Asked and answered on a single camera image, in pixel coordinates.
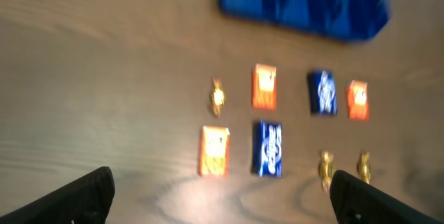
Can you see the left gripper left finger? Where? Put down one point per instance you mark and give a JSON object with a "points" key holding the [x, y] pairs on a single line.
{"points": [[76, 199]]}

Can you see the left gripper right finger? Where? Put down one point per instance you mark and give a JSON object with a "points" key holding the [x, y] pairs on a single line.
{"points": [[364, 206]]}

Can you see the gold candy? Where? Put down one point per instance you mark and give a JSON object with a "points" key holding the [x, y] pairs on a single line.
{"points": [[218, 96], [364, 166], [325, 166]]}

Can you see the blue candy pack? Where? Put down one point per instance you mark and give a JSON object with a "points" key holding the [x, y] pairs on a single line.
{"points": [[322, 94], [267, 149]]}

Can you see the orange candy box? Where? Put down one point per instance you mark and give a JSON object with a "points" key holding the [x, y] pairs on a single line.
{"points": [[357, 101], [214, 151], [264, 88]]}

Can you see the blue tray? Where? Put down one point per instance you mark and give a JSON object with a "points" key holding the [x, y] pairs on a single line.
{"points": [[305, 2]]}

